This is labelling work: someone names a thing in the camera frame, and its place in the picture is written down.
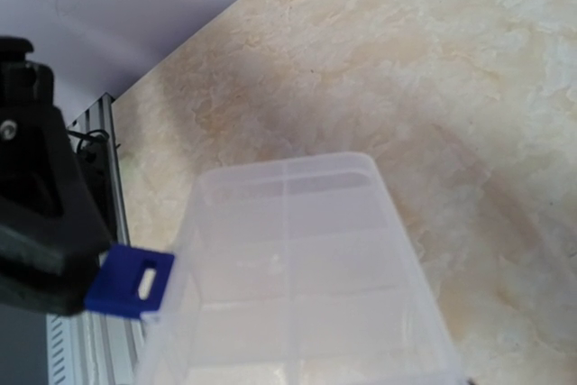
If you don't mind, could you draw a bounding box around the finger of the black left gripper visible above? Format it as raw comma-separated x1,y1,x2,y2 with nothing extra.
1,36,99,316

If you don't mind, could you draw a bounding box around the clear plastic pill organizer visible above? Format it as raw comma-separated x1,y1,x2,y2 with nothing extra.
84,151,470,385

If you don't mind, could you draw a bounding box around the front aluminium rail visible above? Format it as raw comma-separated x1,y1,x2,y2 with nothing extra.
46,94,144,384

